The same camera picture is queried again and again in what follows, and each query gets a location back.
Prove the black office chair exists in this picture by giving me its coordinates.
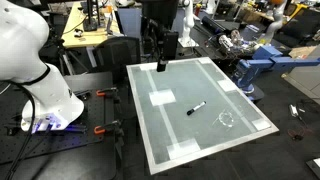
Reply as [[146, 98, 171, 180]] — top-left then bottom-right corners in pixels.
[[92, 35, 142, 85]]

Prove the white power adapter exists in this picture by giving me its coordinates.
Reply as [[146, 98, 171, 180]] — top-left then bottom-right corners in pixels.
[[288, 103, 300, 118]]

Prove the light wooden desk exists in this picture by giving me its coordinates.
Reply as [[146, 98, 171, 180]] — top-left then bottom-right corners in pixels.
[[61, 2, 122, 50]]

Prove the black camera tripod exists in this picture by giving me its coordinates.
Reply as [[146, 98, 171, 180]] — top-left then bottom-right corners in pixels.
[[53, 38, 89, 76]]

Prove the black stand on desk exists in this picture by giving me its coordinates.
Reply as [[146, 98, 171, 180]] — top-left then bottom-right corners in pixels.
[[82, 0, 101, 33]]

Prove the black base cable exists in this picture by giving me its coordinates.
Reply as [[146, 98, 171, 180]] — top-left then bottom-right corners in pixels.
[[2, 82, 37, 180]]

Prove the black white marker pen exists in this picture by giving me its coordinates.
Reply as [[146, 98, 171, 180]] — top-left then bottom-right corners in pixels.
[[186, 100, 207, 117]]

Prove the clear plastic cup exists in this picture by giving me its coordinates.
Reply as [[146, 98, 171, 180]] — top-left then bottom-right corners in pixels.
[[218, 111, 236, 129]]

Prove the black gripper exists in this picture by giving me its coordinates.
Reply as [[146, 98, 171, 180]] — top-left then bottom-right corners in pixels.
[[155, 28, 180, 73]]

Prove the red floor cable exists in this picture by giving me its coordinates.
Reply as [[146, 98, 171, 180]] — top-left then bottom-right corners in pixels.
[[287, 128, 306, 142]]

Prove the black cylinder tube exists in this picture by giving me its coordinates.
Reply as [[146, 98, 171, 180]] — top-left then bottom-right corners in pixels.
[[200, 15, 232, 35]]

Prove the orange black clamp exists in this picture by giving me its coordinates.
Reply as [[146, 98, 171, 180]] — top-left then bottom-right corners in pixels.
[[93, 120, 123, 136], [96, 87, 122, 104]]

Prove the white tape square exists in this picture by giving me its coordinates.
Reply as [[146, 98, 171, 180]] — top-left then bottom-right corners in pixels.
[[166, 138, 202, 161], [216, 79, 238, 93], [148, 89, 177, 107], [251, 118, 272, 132]]

